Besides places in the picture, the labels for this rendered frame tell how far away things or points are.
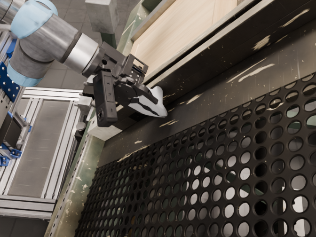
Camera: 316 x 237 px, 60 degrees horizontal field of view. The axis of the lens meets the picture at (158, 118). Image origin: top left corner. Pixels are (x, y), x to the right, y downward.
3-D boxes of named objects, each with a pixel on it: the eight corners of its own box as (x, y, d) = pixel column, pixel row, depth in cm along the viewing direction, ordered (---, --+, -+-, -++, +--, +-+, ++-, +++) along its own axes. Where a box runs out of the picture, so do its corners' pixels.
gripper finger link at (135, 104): (170, 100, 68) (140, 80, 64) (165, 119, 65) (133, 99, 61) (162, 105, 70) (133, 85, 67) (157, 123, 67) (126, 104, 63)
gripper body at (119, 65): (152, 67, 62) (106, 35, 57) (142, 96, 58) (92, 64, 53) (134, 81, 68) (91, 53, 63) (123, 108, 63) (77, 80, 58)
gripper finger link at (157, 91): (178, 95, 66) (148, 74, 62) (173, 115, 62) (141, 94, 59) (170, 100, 68) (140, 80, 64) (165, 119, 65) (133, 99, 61)
